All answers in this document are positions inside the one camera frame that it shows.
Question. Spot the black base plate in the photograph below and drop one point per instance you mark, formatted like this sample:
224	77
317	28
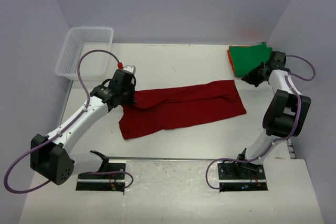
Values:
108	182
235	176

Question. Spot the red t shirt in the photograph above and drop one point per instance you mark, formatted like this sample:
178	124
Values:
173	108

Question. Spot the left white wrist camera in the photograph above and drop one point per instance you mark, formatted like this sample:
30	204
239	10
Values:
129	68

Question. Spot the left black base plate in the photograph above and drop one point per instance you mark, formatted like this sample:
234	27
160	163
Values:
108	182

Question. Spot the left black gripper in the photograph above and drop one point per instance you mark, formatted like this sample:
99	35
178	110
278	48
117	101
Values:
131	100

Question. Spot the orange folded t shirt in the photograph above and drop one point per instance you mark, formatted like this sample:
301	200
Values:
231	61

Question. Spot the green folded t shirt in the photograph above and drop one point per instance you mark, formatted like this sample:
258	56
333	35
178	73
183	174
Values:
246	58

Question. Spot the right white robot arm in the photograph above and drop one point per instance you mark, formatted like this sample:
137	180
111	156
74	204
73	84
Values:
285	115

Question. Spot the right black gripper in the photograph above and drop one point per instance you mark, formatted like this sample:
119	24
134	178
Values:
250	76

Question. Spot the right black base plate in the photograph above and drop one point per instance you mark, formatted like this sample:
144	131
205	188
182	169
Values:
235	176

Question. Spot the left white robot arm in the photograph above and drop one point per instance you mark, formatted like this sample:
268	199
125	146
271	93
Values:
51	155

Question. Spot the white plastic basket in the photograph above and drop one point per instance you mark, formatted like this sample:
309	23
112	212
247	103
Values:
79	41

